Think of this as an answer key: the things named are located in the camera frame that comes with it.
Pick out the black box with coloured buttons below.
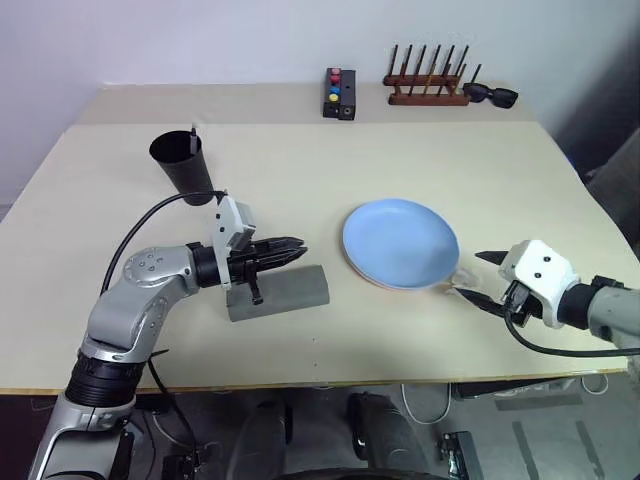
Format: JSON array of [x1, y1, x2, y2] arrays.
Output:
[[322, 66, 358, 122]]

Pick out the black floor device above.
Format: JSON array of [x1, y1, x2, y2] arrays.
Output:
[[437, 431, 485, 480]]

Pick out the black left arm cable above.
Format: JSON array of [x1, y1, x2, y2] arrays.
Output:
[[99, 188, 229, 297]]

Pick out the blue plate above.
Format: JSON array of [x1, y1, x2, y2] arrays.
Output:
[[341, 197, 461, 291]]

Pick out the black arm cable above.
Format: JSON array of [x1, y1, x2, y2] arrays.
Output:
[[99, 188, 229, 297], [501, 293, 640, 358]]

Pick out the grey fabric cushion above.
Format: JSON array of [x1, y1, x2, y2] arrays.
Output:
[[587, 142, 640, 251]]

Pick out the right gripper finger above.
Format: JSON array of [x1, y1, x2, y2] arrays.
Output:
[[474, 248, 512, 267], [456, 287, 507, 322]]

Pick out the grey glasses case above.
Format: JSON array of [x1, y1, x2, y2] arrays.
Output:
[[225, 264, 332, 324]]

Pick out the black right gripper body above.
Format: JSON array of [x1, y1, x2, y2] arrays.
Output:
[[499, 280, 545, 329]]

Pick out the black plastic cup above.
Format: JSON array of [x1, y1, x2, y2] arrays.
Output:
[[148, 128, 215, 207]]

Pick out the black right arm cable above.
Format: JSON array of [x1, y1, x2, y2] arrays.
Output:
[[501, 293, 640, 358]]

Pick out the white paper ball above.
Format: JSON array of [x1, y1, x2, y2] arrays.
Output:
[[443, 266, 482, 297]]

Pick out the brown wooden peg rack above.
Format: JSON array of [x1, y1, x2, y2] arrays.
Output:
[[383, 43, 484, 108]]

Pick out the black table frame bar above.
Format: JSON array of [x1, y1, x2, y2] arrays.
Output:
[[453, 378, 587, 402]]

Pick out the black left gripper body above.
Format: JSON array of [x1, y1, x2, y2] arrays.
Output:
[[226, 233, 265, 307]]

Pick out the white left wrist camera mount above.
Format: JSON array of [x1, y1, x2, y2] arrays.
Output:
[[208, 194, 258, 293]]

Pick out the pink plate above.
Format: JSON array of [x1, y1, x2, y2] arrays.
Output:
[[347, 262, 454, 293]]

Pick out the black floor clamp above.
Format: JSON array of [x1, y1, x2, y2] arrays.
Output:
[[162, 444, 222, 477]]

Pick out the dark rounded shape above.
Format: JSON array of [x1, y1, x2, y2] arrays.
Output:
[[225, 398, 295, 480], [346, 392, 432, 475]]

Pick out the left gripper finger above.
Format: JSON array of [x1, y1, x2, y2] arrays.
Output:
[[256, 247, 309, 274], [255, 234, 308, 254]]

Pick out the white floor cable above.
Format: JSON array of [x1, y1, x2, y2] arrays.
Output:
[[401, 383, 453, 427]]

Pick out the black robot body cable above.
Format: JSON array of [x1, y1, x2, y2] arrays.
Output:
[[147, 348, 201, 452]]

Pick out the black sunglasses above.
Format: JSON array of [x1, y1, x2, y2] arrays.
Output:
[[461, 81, 520, 110]]

